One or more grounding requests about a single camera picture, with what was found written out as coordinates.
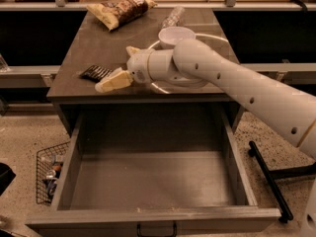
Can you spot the grey drawer cabinet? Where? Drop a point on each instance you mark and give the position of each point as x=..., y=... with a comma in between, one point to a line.
x=141, y=106

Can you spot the black wire basket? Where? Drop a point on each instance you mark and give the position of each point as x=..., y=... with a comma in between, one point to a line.
x=49, y=166

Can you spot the white bowl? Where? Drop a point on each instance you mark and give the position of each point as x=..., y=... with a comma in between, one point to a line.
x=170, y=36

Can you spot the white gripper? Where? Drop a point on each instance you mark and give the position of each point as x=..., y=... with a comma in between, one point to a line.
x=138, y=67

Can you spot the clear plastic bottle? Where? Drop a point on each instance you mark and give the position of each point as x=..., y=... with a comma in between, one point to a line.
x=174, y=19

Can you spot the black drawer handle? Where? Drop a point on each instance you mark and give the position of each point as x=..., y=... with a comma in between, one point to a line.
x=156, y=230

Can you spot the dark chocolate rxbar wrapper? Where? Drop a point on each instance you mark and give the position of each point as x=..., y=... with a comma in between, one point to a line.
x=96, y=73

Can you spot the brown yellow chip bag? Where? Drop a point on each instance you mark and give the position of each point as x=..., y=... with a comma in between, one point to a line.
x=115, y=15

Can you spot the black object at left edge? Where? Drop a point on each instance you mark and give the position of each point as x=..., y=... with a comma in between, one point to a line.
x=7, y=175

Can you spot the black metal stand base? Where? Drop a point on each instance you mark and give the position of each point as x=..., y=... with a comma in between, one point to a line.
x=273, y=175

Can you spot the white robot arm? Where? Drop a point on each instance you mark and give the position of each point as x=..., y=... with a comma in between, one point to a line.
x=191, y=63

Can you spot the open grey top drawer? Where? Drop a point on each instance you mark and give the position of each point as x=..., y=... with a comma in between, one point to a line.
x=115, y=177

